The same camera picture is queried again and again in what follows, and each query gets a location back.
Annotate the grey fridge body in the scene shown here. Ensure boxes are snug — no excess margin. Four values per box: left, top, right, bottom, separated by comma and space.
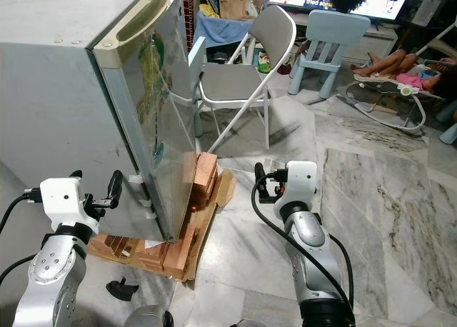
0, 0, 172, 241

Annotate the brown wooden board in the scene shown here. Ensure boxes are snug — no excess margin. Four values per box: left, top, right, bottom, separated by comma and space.
86, 168, 236, 283

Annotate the red brick stack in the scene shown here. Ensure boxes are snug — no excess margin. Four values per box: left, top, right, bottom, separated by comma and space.
182, 152, 219, 213

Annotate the red brick row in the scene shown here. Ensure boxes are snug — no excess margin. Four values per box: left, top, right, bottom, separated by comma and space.
89, 231, 197, 278

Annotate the small black plastic piece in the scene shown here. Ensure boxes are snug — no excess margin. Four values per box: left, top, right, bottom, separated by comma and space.
106, 277, 140, 303

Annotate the white grey folding chair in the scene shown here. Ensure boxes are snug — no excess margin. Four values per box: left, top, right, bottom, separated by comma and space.
189, 4, 298, 153

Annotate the white baby bouncer seat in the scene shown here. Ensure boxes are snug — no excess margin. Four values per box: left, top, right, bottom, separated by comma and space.
343, 56, 457, 135

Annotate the blue towel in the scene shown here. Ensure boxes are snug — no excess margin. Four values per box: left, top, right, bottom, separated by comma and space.
194, 11, 251, 48

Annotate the light blue child chair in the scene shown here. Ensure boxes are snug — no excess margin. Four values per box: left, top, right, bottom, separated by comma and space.
287, 10, 372, 99

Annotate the child in pink clothes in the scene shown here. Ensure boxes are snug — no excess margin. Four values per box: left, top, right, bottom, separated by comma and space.
350, 49, 457, 92

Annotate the flat screen television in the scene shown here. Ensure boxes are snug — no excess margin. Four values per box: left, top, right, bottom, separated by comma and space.
266, 0, 415, 22

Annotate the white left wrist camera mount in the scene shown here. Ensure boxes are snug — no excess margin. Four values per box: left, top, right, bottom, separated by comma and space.
40, 177, 97, 235

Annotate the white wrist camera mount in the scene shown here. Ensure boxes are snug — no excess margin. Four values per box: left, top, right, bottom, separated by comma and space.
40, 177, 97, 235
286, 161, 319, 206

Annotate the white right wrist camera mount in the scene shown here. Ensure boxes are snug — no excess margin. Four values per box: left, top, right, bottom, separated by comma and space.
286, 161, 319, 206

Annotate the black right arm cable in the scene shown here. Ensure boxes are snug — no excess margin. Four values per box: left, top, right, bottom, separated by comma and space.
252, 190, 355, 306

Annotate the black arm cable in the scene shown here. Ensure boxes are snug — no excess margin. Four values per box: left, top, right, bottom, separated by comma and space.
252, 190, 355, 306
0, 188, 44, 285

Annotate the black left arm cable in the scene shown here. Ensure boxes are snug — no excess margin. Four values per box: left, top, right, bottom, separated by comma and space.
0, 188, 44, 285

